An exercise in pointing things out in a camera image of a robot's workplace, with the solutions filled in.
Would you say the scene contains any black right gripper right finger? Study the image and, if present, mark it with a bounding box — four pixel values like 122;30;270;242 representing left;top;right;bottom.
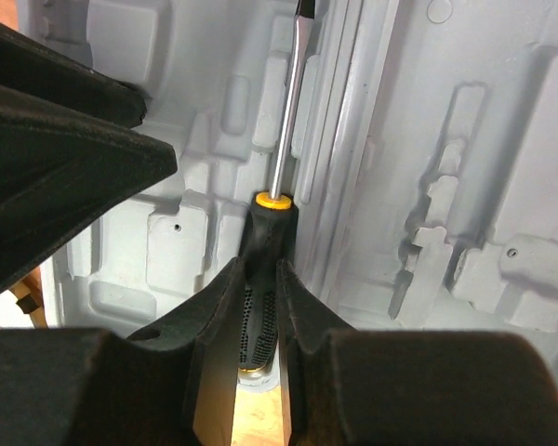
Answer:
276;259;352;445

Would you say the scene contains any orange black hex key set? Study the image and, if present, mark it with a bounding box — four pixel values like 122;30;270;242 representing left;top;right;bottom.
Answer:
0;269;47;329

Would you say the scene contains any black yellow slim screwdriver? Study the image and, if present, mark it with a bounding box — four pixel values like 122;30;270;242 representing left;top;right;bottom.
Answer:
238;1;315;373

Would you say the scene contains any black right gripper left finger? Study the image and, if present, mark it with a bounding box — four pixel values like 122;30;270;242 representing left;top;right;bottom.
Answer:
127;257;246;445

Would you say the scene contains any grey plastic tool case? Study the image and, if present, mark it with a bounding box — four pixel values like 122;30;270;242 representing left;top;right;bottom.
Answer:
18;1;558;382

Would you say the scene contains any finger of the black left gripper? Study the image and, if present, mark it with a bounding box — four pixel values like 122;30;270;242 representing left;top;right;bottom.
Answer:
0;23;177;293

